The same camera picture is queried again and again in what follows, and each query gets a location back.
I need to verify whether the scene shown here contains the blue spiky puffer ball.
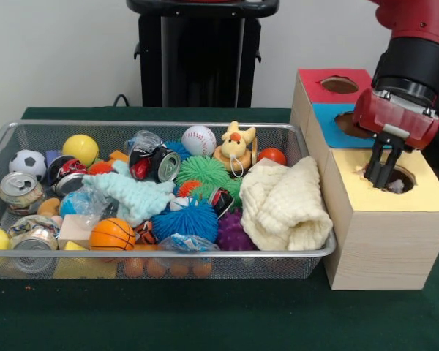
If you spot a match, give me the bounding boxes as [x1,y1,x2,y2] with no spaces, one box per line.
[150,197,220,244]

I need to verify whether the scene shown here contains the dark green table cloth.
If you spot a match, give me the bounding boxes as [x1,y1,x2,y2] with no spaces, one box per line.
[0,105,439,351]

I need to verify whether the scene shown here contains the yellow ball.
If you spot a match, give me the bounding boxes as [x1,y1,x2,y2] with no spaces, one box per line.
[61,134,100,168]

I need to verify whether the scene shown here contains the white toy baseball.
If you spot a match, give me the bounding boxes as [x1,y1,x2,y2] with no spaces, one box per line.
[181,125,218,158]

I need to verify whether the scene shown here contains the light blue muslin cloth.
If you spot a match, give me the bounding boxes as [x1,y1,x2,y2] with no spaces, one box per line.
[82,159,177,228]

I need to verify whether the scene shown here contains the yellow plush chick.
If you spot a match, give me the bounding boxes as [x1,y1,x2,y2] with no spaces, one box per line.
[213,121,258,175]

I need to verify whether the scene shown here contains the silver mesh bin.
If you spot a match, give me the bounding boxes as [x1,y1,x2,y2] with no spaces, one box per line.
[0,120,338,281]

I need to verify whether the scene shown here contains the wooden box with three holes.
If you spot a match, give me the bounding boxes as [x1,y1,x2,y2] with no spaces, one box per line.
[290,67,439,292]

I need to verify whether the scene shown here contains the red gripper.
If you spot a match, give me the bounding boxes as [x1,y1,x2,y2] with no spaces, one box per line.
[352,87,439,190]

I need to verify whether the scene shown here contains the black white soccer ball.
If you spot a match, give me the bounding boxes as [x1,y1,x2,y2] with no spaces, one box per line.
[8,149,48,182]

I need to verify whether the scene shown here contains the green spiky puffer ball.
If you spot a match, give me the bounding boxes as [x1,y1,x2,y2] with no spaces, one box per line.
[174,156,231,187]

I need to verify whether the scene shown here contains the orange toy basketball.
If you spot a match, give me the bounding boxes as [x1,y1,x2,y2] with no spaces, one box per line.
[89,218,137,252]

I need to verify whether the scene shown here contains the cream muslin cloth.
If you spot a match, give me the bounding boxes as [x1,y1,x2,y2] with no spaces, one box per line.
[239,156,334,252]

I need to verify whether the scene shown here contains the red orange ball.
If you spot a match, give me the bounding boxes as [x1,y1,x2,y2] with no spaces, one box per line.
[258,147,288,167]

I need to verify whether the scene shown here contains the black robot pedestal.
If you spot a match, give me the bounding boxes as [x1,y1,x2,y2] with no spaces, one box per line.
[126,0,283,108]

